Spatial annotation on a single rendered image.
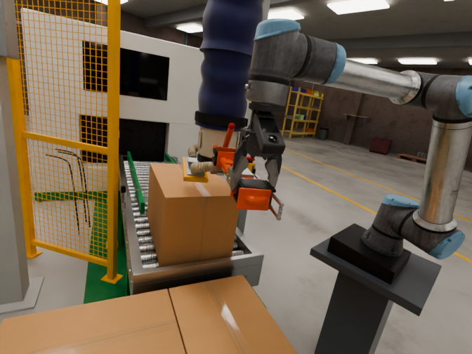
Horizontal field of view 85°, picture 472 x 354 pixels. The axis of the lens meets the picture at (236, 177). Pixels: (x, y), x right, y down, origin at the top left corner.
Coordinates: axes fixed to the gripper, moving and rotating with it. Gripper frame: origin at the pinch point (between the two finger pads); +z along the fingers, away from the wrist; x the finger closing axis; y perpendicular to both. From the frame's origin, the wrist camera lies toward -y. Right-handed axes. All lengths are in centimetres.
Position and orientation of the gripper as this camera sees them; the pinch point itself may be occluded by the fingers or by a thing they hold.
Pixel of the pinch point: (252, 190)
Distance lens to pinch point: 62.5
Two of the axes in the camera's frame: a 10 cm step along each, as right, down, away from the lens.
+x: -9.7, -0.8, -2.2
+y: -1.8, -3.0, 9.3
